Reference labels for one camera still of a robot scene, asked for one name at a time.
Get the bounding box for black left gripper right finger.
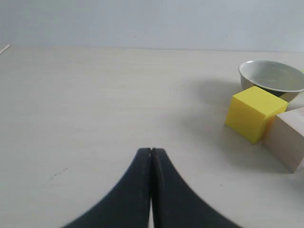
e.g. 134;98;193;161
151;148;239;228

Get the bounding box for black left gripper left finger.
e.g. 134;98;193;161
64;148;152;228

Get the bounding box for yellow foam cube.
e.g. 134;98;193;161
225;86;288;144

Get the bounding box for light wooden cube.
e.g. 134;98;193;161
262;108;304;173

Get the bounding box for metal bowl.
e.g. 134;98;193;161
238;60;304;102

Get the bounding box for white stick at table edge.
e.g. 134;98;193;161
0;44;11;55

